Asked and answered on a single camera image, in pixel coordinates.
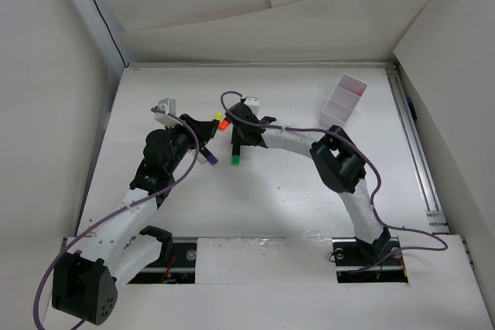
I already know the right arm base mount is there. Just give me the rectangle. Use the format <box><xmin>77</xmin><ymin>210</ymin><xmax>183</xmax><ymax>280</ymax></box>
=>
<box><xmin>329</xmin><ymin>237</ymin><xmax>408</xmax><ymax>284</ymax></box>

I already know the orange highlighter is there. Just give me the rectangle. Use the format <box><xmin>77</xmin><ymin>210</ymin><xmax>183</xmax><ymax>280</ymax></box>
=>
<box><xmin>218</xmin><ymin>119</ymin><xmax>230</xmax><ymax>131</ymax></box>

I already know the purple highlighter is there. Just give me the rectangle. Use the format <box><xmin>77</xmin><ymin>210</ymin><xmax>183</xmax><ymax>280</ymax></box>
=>
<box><xmin>200</xmin><ymin>146</ymin><xmax>218</xmax><ymax>165</ymax></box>

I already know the blue highlighter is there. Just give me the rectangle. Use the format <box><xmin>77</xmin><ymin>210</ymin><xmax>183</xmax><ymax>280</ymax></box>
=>
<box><xmin>406</xmin><ymin>96</ymin><xmax>418</xmax><ymax>121</ymax></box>

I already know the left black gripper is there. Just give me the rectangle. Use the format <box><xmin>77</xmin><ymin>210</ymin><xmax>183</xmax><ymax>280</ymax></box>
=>
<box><xmin>164</xmin><ymin>114</ymin><xmax>213</xmax><ymax>174</ymax></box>

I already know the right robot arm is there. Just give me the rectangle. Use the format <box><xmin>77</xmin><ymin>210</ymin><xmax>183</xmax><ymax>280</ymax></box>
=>
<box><xmin>226</xmin><ymin>98</ymin><xmax>391</xmax><ymax>264</ymax></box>

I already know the white divided pen holder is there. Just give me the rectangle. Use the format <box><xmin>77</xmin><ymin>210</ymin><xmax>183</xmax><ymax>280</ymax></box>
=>
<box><xmin>319</xmin><ymin>74</ymin><xmax>368</xmax><ymax>127</ymax></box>

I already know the green highlighter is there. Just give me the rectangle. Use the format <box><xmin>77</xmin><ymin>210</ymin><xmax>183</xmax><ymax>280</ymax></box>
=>
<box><xmin>230</xmin><ymin>144</ymin><xmax>241</xmax><ymax>166</ymax></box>

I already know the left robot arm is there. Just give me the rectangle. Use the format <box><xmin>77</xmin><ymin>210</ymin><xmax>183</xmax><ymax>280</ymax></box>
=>
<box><xmin>52</xmin><ymin>110</ymin><xmax>220</xmax><ymax>325</ymax></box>

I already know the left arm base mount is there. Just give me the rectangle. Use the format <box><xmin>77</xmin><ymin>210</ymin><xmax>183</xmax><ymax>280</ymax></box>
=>
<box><xmin>129</xmin><ymin>226</ymin><xmax>198</xmax><ymax>284</ymax></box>

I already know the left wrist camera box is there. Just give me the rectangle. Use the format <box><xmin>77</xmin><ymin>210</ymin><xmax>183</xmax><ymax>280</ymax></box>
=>
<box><xmin>152</xmin><ymin>98</ymin><xmax>178</xmax><ymax>128</ymax></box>

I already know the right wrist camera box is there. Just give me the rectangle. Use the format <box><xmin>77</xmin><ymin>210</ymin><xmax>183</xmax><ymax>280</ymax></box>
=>
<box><xmin>244</xmin><ymin>97</ymin><xmax>260</xmax><ymax>116</ymax></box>

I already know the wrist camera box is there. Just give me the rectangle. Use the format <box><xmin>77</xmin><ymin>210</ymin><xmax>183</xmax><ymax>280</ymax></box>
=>
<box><xmin>244</xmin><ymin>97</ymin><xmax>260</xmax><ymax>116</ymax></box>
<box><xmin>152</xmin><ymin>98</ymin><xmax>178</xmax><ymax>128</ymax></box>

